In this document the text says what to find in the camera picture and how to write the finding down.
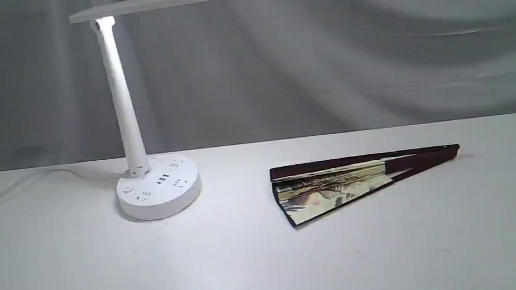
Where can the painted paper folding fan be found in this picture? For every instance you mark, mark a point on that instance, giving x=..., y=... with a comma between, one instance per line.
x=307, y=191

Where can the white desk lamp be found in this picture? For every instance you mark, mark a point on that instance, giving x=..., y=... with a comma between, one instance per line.
x=153, y=188

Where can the grey fabric backdrop curtain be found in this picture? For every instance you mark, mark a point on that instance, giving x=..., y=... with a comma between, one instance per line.
x=241, y=71

